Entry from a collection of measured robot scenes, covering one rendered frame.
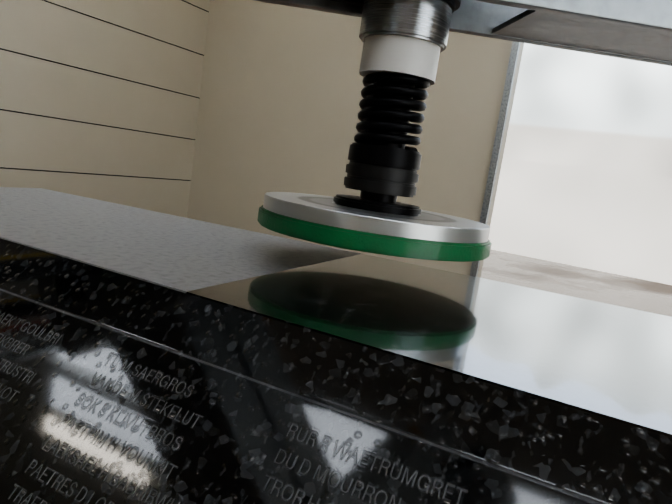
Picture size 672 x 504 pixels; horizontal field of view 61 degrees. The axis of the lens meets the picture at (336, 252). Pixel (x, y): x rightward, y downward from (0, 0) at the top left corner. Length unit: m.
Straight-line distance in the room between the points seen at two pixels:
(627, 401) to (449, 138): 5.34
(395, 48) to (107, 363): 0.34
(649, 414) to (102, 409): 0.28
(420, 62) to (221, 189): 6.51
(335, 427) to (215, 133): 6.85
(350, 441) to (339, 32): 6.11
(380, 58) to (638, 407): 0.34
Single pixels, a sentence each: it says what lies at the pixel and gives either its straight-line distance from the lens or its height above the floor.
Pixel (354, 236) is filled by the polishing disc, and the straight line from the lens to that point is 0.44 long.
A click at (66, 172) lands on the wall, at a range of 6.20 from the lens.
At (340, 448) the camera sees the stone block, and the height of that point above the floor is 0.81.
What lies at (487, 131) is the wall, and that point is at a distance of 5.52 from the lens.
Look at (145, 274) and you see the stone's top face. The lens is 0.41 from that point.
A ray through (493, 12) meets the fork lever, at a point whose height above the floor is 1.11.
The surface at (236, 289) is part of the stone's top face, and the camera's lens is 0.39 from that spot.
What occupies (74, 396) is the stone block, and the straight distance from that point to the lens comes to 0.37.
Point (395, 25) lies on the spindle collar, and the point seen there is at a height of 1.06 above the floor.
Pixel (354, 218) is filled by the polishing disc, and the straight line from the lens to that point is 0.44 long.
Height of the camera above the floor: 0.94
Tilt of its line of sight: 9 degrees down
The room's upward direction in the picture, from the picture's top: 8 degrees clockwise
